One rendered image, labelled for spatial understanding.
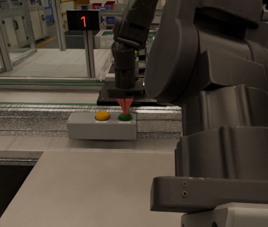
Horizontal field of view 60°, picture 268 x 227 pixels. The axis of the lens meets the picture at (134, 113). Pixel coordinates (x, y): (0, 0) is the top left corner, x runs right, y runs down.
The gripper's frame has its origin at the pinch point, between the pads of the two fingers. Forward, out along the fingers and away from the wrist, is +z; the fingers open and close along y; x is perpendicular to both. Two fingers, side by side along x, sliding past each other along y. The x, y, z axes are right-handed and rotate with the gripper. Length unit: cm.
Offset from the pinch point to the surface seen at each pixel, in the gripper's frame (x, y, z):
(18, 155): 4.6, 34.5, 13.5
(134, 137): 3.4, -2.6, 6.4
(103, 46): -138, 29, 10
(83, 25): -30.9, 17.8, -21.0
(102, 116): 1.6, 6.9, 0.4
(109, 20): -738, 103, 61
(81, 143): -0.2, 14.9, 11.6
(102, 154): 5.5, 7.1, 11.7
